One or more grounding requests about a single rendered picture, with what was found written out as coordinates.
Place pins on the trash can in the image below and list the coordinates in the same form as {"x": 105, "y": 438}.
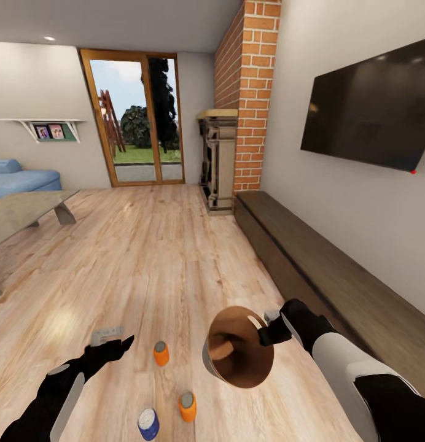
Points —
{"x": 232, "y": 350}

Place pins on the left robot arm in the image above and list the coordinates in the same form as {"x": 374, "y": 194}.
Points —
{"x": 47, "y": 415}

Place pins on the can of soda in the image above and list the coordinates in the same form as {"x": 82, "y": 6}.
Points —
{"x": 161, "y": 353}
{"x": 188, "y": 406}
{"x": 148, "y": 424}

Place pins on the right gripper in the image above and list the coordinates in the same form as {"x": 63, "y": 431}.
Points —
{"x": 270, "y": 335}

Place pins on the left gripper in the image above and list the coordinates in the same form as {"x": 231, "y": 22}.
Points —
{"x": 110, "y": 351}

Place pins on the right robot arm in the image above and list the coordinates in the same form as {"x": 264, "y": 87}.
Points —
{"x": 380, "y": 404}

